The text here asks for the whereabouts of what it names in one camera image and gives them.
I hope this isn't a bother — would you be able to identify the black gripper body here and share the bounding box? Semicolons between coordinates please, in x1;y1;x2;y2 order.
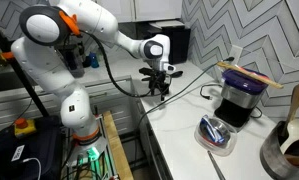
139;68;183;95

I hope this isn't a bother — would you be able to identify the blue snack packet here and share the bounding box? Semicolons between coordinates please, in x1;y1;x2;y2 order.
201;115;224;143

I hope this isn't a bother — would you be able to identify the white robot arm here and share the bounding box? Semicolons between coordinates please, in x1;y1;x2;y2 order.
11;0;174;146

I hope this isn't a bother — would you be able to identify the wooden spatula on machine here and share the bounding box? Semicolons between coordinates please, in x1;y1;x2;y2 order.
216;61;284;89

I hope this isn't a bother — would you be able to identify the black silver coffee machine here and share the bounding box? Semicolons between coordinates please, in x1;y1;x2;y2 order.
214;69;268;130

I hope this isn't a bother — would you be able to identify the black microwave oven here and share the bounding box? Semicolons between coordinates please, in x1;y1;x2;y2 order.
149;20;191;64

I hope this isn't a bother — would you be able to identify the blue bottle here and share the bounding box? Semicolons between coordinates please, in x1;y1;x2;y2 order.
89;52;99;68

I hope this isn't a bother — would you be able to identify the clear plastic container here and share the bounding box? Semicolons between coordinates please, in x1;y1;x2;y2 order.
194;115;237;156

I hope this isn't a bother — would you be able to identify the metal spoon on counter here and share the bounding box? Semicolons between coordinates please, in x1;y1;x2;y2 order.
207;150;226;180

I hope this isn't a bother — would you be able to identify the wooden plank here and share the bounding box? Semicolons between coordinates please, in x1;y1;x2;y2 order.
103;111;134;180

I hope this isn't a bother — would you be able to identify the grey utensil holder crock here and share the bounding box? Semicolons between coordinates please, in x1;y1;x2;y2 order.
259;121;299;180

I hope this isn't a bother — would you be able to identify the black bag with label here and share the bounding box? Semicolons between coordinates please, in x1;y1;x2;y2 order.
0;116;63;180

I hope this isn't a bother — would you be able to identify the wooden spoon in crock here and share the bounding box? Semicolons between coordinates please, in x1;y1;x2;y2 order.
281;84;299;138

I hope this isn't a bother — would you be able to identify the red emergency stop button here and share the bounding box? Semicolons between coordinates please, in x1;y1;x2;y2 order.
14;118;37;139

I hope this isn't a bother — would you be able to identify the white ladle in crock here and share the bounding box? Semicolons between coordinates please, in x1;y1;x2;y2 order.
280;119;299;153

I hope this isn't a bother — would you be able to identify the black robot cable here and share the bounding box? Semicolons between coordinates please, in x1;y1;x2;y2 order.
79;29;157;99

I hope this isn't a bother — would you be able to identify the black power cable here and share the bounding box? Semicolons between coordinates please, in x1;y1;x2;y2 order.
134;56;235;134

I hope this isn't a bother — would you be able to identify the white wall outlet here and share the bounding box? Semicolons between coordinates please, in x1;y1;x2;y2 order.
229;45;243;65

